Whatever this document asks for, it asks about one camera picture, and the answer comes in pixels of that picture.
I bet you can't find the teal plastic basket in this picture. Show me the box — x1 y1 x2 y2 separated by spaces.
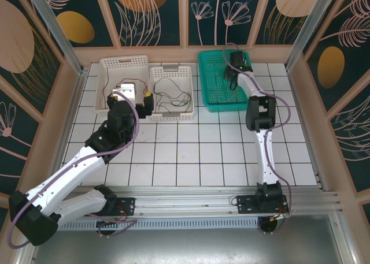
197 49 256 114

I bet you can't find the yellow cable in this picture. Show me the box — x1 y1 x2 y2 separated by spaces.
212 84 246 103
209 58 246 103

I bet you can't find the small white grey-handled basket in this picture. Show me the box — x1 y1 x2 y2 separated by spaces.
149 65 195 122

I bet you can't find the large white plastic basket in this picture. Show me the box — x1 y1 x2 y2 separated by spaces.
94 54 151 118

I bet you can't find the grey metal sheet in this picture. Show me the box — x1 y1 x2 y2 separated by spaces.
28 229 352 264

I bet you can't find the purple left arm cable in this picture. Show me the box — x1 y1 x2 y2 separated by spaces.
6 92 140 249

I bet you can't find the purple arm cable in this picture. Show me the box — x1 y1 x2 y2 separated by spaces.
6 92 140 249
224 42 291 236

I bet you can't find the aluminium side rail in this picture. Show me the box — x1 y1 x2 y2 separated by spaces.
51 67 87 189
286 69 329 189

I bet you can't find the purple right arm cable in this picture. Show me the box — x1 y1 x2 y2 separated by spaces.
224 42 291 236

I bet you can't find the aluminium corner post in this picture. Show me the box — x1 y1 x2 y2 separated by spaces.
285 0 338 71
23 0 85 76

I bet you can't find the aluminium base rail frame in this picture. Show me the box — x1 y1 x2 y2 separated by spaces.
27 185 345 218

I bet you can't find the grey slotted cable duct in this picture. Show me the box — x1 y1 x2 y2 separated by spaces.
40 219 262 230

